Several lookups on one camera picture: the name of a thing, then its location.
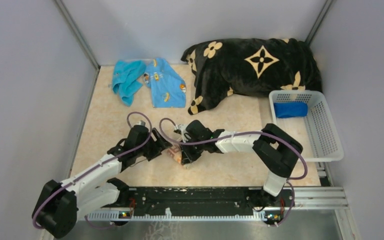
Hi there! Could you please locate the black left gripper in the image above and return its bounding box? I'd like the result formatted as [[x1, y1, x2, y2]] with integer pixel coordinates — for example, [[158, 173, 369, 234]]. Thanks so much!
[[135, 127, 172, 161]]

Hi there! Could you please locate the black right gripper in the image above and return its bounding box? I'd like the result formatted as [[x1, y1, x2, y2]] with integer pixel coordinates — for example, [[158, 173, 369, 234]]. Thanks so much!
[[178, 136, 206, 165]]

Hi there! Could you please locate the grey orange printed cloth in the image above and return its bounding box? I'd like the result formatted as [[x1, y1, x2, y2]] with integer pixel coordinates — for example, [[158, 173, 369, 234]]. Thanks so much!
[[167, 146, 191, 169]]

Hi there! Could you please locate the teal small cloth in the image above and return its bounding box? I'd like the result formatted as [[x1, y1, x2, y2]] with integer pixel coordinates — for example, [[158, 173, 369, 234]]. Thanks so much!
[[111, 60, 146, 107]]

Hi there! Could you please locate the dark blue towel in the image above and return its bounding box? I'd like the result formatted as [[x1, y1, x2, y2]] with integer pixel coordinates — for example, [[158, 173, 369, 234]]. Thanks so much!
[[273, 102, 309, 119]]

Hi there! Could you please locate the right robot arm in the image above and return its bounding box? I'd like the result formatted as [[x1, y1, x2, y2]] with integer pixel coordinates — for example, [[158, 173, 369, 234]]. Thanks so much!
[[174, 120, 303, 206]]

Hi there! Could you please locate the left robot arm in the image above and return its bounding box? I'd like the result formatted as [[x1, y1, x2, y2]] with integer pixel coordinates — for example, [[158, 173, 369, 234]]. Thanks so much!
[[31, 125, 172, 239]]

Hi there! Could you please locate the light blue printed towel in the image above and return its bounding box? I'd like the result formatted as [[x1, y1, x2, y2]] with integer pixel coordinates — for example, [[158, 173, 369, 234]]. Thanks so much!
[[143, 57, 187, 108]]

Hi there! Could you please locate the black floral plush blanket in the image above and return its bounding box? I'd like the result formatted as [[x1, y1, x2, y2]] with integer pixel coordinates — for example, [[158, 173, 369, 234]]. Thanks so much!
[[181, 38, 323, 115]]

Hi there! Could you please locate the white plastic basket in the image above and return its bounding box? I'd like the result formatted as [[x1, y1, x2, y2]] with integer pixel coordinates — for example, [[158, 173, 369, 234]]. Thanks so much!
[[268, 90, 345, 162]]

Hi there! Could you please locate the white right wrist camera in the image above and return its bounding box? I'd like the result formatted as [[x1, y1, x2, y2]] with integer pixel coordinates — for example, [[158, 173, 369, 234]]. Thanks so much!
[[173, 124, 188, 136]]

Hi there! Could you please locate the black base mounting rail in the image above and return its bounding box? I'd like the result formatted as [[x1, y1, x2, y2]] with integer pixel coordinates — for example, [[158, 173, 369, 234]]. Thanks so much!
[[95, 185, 296, 223]]

